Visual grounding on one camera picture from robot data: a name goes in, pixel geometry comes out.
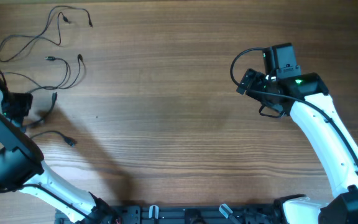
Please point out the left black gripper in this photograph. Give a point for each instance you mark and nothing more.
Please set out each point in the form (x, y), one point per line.
(26, 99)

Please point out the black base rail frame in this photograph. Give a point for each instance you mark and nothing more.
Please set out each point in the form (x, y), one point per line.
(247, 214)

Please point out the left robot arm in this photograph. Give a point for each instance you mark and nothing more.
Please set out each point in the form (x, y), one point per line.
(23, 169)

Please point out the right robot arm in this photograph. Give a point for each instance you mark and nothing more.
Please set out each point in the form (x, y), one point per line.
(306, 99)

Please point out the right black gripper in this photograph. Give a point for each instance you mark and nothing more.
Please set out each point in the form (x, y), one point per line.
(257, 79)

